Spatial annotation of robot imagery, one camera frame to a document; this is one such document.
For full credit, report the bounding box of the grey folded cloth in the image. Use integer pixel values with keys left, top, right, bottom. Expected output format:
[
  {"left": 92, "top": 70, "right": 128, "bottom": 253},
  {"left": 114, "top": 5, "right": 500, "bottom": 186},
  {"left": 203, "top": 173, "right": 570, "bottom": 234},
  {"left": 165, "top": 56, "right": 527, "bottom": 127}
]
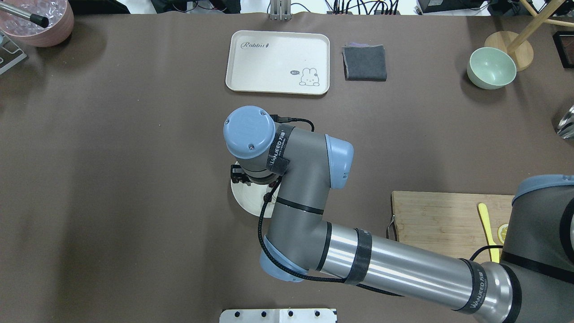
[{"left": 342, "top": 43, "right": 387, "bottom": 82}]

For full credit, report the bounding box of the wooden cup tree stand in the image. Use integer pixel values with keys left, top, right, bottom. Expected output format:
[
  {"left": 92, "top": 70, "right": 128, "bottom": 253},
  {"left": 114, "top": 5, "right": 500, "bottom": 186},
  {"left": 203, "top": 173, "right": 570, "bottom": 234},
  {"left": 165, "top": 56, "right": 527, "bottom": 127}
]
[{"left": 484, "top": 0, "right": 573, "bottom": 72}]

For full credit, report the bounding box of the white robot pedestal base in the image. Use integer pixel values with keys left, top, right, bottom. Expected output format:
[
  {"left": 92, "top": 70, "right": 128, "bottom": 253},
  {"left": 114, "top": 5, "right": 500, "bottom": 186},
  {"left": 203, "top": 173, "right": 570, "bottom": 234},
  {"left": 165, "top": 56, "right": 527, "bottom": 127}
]
[{"left": 219, "top": 308, "right": 338, "bottom": 323}]

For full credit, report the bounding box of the yellow plastic knife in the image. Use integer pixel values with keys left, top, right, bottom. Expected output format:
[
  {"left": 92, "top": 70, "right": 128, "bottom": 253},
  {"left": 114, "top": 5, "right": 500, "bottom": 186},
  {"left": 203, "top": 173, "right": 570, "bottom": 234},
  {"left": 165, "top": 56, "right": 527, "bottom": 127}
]
[{"left": 477, "top": 202, "right": 500, "bottom": 262}]

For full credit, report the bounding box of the metal scoop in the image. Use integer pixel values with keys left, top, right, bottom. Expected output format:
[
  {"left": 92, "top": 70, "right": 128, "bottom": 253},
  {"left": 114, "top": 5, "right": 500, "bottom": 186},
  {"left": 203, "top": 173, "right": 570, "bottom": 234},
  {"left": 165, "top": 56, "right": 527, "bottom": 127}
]
[{"left": 554, "top": 105, "right": 574, "bottom": 140}]

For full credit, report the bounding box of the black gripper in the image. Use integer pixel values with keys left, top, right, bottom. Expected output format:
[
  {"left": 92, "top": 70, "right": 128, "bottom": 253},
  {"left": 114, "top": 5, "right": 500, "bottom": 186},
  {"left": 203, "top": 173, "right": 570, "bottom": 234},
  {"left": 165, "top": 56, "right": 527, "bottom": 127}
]
[{"left": 230, "top": 164, "right": 252, "bottom": 185}]

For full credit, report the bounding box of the thick lemon half slice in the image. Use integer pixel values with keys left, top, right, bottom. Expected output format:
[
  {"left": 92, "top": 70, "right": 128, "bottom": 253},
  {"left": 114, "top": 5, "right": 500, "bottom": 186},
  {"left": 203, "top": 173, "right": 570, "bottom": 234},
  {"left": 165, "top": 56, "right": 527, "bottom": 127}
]
[{"left": 496, "top": 223, "right": 509, "bottom": 244}]

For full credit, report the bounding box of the pink bowl with ice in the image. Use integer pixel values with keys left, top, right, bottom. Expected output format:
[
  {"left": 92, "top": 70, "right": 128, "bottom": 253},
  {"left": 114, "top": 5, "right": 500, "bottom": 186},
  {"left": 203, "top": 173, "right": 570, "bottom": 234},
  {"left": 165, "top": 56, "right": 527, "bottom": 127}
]
[{"left": 0, "top": 0, "right": 74, "bottom": 47}]

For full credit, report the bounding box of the bamboo cutting board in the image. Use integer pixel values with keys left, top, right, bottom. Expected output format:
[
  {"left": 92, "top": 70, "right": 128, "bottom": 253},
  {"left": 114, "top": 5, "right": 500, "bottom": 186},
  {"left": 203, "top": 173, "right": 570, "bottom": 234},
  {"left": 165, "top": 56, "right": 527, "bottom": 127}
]
[{"left": 391, "top": 191, "right": 513, "bottom": 259}]

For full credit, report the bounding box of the aluminium frame post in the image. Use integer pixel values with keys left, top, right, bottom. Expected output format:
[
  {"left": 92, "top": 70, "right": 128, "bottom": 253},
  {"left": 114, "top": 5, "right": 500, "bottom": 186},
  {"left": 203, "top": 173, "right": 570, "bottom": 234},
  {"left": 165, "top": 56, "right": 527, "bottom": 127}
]
[{"left": 269, "top": 0, "right": 292, "bottom": 21}]

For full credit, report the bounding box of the metal muddler stick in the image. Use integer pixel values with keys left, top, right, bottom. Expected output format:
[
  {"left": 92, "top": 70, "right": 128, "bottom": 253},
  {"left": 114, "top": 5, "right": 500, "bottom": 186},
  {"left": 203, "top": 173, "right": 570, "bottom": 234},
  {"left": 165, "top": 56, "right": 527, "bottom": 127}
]
[{"left": 0, "top": 1, "right": 49, "bottom": 28}]

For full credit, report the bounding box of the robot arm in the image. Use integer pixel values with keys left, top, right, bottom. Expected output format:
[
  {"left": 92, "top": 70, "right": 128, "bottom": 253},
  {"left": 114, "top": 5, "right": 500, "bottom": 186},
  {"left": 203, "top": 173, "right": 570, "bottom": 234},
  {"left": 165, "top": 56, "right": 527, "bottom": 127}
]
[{"left": 224, "top": 106, "right": 573, "bottom": 323}]

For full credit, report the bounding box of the cream rabbit tray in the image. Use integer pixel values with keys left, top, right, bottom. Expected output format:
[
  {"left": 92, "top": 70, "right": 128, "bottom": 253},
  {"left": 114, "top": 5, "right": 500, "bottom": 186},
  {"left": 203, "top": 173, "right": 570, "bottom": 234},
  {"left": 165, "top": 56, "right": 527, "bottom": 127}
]
[{"left": 225, "top": 30, "right": 330, "bottom": 96}]

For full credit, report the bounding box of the beige round plate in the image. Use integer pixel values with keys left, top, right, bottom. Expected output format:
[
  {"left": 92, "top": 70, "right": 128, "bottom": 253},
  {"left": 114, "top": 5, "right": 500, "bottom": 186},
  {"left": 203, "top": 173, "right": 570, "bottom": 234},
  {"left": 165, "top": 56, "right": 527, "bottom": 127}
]
[{"left": 231, "top": 182, "right": 275, "bottom": 217}]

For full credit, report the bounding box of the mint green bowl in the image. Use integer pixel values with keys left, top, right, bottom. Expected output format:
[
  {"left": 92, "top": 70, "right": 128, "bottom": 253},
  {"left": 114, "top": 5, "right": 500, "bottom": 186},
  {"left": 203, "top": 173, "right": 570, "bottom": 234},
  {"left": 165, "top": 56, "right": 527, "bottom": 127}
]
[{"left": 466, "top": 47, "right": 518, "bottom": 90}]

